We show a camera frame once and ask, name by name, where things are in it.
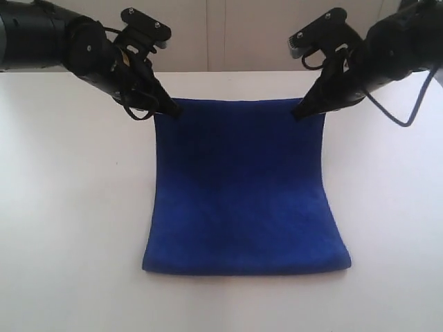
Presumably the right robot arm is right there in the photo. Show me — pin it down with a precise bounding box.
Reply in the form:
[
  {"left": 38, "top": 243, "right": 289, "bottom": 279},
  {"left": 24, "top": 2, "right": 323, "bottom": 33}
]
[{"left": 288, "top": 1, "right": 442, "bottom": 127}]

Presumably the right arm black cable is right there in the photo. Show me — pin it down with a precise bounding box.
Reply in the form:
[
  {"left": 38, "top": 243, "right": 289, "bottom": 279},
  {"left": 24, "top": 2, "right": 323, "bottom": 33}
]
[{"left": 300, "top": 44, "right": 437, "bottom": 128}]

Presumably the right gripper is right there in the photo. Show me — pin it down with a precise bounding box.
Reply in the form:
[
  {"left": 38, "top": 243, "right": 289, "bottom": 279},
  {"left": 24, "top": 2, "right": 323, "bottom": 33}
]
[{"left": 291, "top": 51, "right": 377, "bottom": 121}]

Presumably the blue towel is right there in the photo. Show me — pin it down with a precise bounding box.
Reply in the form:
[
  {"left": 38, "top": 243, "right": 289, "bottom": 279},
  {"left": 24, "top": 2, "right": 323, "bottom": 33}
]
[{"left": 142, "top": 99, "right": 352, "bottom": 276}]

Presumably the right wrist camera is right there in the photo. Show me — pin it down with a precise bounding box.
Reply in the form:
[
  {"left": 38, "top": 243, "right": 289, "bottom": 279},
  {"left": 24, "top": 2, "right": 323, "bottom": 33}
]
[{"left": 288, "top": 8, "right": 347, "bottom": 59}]

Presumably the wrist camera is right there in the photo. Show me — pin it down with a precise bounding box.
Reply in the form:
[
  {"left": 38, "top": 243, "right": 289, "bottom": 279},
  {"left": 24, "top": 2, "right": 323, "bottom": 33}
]
[
  {"left": 120, "top": 8, "right": 172, "bottom": 49},
  {"left": 288, "top": 8, "right": 347, "bottom": 59}
]

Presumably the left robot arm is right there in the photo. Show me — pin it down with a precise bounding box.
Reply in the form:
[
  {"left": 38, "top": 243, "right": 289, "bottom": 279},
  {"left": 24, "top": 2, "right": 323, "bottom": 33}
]
[{"left": 1, "top": 1, "right": 181, "bottom": 120}]

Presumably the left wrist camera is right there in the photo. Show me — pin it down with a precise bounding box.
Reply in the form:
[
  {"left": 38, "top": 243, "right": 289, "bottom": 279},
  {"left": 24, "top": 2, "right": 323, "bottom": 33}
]
[{"left": 120, "top": 8, "right": 172, "bottom": 49}]

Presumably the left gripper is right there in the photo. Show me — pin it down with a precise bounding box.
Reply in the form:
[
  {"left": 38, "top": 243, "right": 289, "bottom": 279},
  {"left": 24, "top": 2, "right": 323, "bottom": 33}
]
[{"left": 67, "top": 20, "right": 182, "bottom": 118}]

